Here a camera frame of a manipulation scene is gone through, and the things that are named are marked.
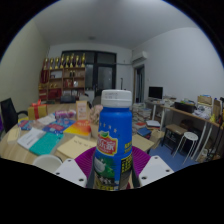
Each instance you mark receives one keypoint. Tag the black cup white inside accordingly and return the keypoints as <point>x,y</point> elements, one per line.
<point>46,161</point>

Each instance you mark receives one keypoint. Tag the yellow paper envelope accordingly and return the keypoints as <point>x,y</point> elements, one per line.
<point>75,146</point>
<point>14,134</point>

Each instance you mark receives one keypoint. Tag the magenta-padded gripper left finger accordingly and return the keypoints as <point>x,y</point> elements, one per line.
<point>70,171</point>

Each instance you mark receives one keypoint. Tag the open cardboard box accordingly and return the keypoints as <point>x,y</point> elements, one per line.
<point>204,100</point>

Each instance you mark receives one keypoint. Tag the orange book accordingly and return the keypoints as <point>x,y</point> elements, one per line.
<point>78,128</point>

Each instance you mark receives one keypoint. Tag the pink flower bouquet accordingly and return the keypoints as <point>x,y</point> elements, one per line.
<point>96,115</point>

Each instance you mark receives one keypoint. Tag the black office chair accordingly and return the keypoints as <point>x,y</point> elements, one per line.
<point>8,113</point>

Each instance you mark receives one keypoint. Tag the brown wooden stool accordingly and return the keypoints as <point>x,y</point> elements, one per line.
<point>173,128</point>

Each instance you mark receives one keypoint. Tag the small tan upright box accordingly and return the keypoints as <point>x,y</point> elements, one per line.
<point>81,110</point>

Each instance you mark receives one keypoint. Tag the white round stool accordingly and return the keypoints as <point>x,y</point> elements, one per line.
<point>190,135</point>

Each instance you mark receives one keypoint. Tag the blue book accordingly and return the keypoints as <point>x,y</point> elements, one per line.
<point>56,126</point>

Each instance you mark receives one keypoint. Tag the wooden shelf unit with trophies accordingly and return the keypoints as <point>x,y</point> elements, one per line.
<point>61,78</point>

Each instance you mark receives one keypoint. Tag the long wooden side desk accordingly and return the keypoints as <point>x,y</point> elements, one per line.
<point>196,117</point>

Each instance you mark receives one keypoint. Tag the pile of books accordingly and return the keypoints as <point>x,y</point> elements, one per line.
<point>143,115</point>

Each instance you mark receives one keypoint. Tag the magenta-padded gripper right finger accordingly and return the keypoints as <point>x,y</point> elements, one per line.
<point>155,170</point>

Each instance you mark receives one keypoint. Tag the teal notebook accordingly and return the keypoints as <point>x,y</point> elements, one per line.
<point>45,144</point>

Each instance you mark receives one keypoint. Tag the blue drink bottle white cap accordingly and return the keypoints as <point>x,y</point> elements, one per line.
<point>112,133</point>

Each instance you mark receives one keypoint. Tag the white paper stack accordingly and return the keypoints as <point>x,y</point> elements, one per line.
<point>46,119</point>

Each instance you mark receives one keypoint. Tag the black printer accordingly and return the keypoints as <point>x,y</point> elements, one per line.
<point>184,107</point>

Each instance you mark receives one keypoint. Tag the yellow gift box red ribbon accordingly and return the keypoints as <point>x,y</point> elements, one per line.
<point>36,111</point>

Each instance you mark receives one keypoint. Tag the pink package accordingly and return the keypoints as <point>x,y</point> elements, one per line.
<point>65,114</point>

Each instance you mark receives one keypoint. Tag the black computer monitor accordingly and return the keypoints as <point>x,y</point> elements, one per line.
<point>155,92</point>

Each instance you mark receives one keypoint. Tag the white printed document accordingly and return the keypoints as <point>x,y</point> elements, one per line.
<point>30,138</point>

